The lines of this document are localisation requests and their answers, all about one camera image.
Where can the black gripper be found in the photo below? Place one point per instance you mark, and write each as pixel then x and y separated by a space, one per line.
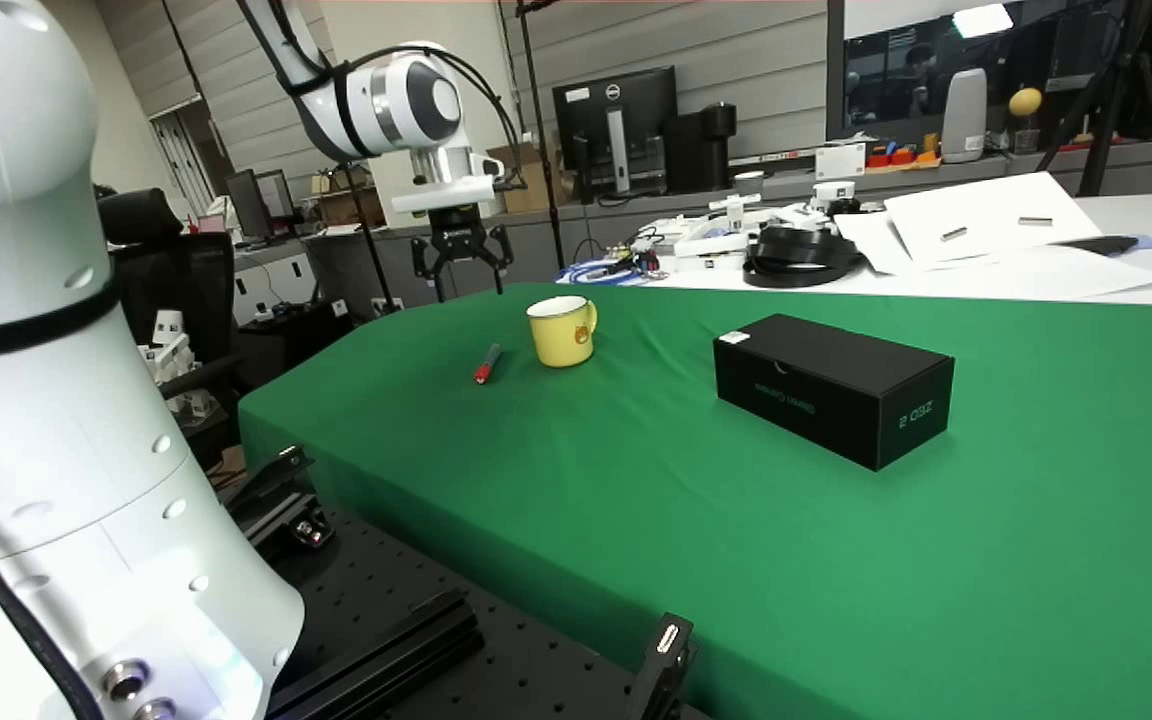
pixel 463 230

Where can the red capped grey marker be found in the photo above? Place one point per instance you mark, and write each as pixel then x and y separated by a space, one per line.
pixel 484 364

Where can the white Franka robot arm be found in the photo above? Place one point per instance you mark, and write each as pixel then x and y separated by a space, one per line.
pixel 41 400

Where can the yellow enamel mug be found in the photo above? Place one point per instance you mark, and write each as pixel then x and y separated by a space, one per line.
pixel 559 338

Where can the brown cardboard box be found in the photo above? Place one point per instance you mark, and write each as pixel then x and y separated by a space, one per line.
pixel 522 173

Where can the grey cabinet counter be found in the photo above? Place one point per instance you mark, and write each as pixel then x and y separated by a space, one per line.
pixel 588 233

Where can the black slanted stand pole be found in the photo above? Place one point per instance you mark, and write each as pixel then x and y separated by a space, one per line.
pixel 537 146

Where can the black Dell monitor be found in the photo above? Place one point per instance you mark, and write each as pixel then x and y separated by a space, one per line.
pixel 588 121

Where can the white electronics clutter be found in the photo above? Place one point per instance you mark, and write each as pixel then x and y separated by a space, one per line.
pixel 697 240

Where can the black desktop computer case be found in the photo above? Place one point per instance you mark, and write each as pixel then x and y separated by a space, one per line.
pixel 697 153

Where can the small white figurine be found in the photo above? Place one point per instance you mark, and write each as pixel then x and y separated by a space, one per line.
pixel 174 345

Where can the black rectangular cardboard box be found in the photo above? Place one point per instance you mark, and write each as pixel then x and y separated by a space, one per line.
pixel 829 386

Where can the small white box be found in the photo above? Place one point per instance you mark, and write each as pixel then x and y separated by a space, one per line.
pixel 836 160

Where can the black optical breadboard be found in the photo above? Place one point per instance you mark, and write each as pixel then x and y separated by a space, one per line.
pixel 499 666

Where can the orange small items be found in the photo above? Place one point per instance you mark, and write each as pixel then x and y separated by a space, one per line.
pixel 901 159

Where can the dark window screen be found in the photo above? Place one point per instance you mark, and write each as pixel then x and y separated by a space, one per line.
pixel 908 65

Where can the green tablecloth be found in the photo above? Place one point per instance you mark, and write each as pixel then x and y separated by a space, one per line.
pixel 871 575

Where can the white upright speaker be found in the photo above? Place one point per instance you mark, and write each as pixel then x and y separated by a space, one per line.
pixel 964 113

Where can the white paper sheets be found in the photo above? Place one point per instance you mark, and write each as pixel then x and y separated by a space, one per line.
pixel 989 223

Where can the yellow ball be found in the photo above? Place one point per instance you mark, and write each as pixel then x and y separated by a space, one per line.
pixel 1026 103

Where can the flat black phone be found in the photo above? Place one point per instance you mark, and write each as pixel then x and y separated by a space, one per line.
pixel 1097 245

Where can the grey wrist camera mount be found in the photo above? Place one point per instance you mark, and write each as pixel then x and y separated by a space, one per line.
pixel 440 201

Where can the black camera tripod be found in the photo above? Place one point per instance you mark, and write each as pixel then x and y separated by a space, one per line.
pixel 1124 61

